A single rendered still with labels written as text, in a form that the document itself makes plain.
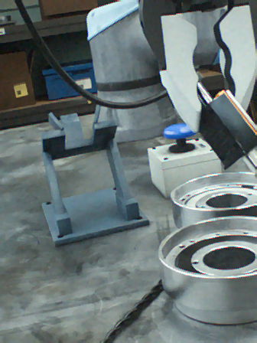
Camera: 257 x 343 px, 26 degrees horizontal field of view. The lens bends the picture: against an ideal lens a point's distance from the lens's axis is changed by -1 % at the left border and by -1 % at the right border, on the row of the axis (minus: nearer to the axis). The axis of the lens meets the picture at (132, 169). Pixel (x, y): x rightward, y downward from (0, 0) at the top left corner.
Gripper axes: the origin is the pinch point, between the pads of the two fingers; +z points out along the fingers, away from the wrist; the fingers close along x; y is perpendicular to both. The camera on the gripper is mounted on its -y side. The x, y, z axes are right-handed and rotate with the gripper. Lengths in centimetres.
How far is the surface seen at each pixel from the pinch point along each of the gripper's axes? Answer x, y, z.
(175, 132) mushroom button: -1.5, 21.5, 3.2
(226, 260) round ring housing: 1.0, -0.7, 11.6
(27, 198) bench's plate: 16.9, 30.6, 9.3
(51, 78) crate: 2, 353, -15
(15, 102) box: 29, 352, -3
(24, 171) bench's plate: 17.3, 44.1, 7.5
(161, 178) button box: 0.9, 21.1, 8.1
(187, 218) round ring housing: 2.1, 6.1, 9.4
